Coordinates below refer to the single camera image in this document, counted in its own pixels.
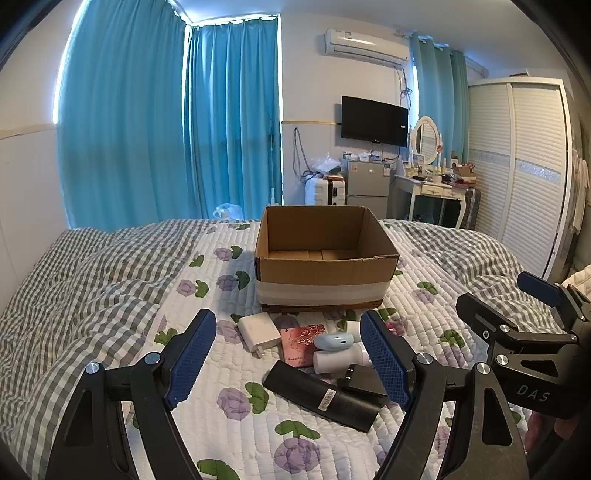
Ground white air conditioner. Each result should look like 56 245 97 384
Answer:
324 28 411 71

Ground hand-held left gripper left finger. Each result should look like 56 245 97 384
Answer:
45 308 218 480

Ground small black charger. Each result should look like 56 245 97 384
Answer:
337 364 391 407

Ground narrow turquoise curtain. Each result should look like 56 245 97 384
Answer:
409 34 470 161

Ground white cylinder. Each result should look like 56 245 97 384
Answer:
313 345 371 374

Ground long black power bank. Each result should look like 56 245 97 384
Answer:
262 360 380 433

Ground pink patterned card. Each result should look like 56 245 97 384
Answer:
280 324 328 368

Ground white louvred wardrobe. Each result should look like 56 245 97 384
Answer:
466 76 581 283

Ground grey checked blanket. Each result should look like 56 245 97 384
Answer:
0 217 571 480

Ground grey suitcase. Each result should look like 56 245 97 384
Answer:
459 186 482 232

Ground white power adapter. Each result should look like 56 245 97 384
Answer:
237 314 283 358

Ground cardboard box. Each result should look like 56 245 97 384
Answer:
253 205 400 315

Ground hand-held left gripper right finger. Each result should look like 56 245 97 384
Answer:
359 310 529 480

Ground hanging wall cables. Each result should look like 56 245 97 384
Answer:
292 127 315 182

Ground clear plastic bag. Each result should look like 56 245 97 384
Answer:
213 202 243 221

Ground wide turquoise curtain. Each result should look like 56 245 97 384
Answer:
54 0 191 230

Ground floral white quilt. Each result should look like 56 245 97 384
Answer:
117 219 532 480

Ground white dressing table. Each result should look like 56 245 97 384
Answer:
393 173 468 230

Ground black wall television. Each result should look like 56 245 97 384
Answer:
341 95 410 147

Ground oval white vanity mirror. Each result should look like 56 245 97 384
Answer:
410 115 442 168

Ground small silver fridge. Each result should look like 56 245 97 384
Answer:
346 161 394 220

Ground white suitcase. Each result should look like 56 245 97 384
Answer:
305 175 347 207

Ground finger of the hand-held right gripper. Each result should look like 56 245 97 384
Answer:
517 271 591 333
455 292 580 365

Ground white bag on suitcase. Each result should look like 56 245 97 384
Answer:
313 158 345 177

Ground hanging pale clothes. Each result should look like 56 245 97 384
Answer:
571 137 591 232

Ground pale blue earbuds case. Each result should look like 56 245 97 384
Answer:
314 332 355 352

